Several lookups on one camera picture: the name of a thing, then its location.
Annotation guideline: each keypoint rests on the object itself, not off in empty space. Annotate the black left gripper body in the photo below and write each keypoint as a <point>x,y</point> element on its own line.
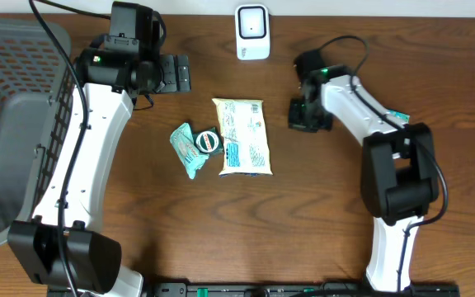
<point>175,73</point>

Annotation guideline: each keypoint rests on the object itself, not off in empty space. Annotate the small white teal box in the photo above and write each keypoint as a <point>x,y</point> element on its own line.
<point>402,116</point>

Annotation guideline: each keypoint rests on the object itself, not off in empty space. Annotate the large white snack bag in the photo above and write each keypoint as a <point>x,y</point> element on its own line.
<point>242,128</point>

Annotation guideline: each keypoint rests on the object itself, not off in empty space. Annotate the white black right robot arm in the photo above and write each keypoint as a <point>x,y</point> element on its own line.
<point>398,179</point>

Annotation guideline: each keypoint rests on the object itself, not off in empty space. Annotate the dark green round-label packet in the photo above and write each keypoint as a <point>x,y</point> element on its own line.
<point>208,141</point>

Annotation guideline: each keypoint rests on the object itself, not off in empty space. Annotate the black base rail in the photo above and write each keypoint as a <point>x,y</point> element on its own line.
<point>329,289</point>

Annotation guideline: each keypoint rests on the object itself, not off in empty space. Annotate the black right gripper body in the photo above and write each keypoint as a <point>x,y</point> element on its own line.
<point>309,115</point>

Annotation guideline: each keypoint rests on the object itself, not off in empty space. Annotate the teal wet wipes packet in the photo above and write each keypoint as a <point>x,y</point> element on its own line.
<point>182,141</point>

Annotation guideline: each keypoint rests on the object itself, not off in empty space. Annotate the white barcode scanner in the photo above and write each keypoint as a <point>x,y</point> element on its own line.
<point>252,28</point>

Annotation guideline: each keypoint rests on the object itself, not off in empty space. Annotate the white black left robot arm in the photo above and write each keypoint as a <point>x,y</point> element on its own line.
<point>62,245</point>

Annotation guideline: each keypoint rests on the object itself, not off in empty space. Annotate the dark grey plastic basket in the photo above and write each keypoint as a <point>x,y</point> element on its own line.
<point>35,109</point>

